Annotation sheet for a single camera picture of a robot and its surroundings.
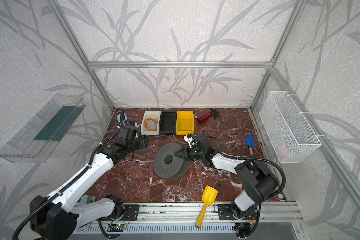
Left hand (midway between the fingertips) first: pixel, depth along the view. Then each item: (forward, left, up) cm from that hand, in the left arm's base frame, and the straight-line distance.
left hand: (146, 135), depth 81 cm
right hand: (-6, -16, -6) cm, 18 cm away
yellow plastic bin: (+21, -20, -17) cm, 34 cm away
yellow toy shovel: (-27, -35, -17) cm, 47 cm away
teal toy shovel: (+29, +31, -20) cm, 47 cm away
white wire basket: (-11, -66, +17) cm, 69 cm away
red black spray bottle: (+29, -37, -16) cm, 50 cm away
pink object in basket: (-10, -70, +3) cm, 71 cm away
